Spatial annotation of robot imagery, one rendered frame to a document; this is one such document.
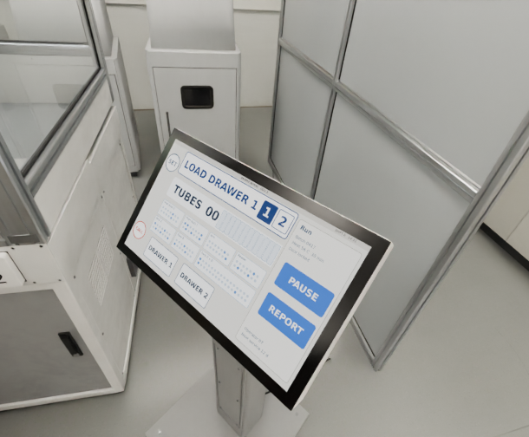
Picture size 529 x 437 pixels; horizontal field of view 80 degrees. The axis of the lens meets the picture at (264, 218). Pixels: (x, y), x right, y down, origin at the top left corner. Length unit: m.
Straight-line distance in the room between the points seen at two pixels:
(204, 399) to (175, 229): 1.02
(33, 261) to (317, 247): 0.71
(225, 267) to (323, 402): 1.14
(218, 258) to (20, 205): 0.45
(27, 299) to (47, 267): 0.17
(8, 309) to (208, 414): 0.85
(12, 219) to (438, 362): 1.83
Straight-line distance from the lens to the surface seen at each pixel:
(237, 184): 0.61
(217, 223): 0.62
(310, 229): 0.53
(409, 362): 1.88
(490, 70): 1.09
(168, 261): 0.69
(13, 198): 0.85
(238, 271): 0.58
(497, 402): 2.00
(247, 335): 0.59
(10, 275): 1.00
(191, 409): 1.57
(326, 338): 0.53
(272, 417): 1.55
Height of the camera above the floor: 1.51
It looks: 40 degrees down
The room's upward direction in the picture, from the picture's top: 5 degrees clockwise
